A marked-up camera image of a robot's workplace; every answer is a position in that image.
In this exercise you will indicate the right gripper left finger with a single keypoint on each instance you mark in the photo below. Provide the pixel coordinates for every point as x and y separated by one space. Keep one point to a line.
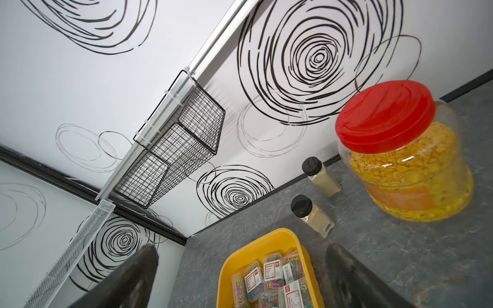
130 285

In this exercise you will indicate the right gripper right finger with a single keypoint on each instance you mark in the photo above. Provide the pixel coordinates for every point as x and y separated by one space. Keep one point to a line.
354 285

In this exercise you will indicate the yellow plastic tray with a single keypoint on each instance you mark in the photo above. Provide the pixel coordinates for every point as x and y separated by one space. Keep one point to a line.
280 240

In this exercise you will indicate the paper clip box in tray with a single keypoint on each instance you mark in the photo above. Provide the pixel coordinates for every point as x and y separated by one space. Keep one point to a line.
272 271

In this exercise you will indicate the near spice bottle black cap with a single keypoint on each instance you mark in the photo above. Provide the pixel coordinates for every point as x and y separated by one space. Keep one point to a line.
312 215

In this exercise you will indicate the spice bottle black cap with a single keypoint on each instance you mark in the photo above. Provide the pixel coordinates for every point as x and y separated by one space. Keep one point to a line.
316 172
312 215

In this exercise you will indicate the far spice bottle black cap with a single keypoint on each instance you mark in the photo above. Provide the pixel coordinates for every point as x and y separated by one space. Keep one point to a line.
316 172

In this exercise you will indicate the red lid corn jar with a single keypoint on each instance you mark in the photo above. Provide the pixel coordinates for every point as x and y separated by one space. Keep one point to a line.
406 148

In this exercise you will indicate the white mesh wall shelf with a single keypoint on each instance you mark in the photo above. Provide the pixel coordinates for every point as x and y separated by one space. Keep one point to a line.
49 286

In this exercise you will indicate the black wire basket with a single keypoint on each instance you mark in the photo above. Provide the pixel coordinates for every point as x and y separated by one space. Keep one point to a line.
183 144

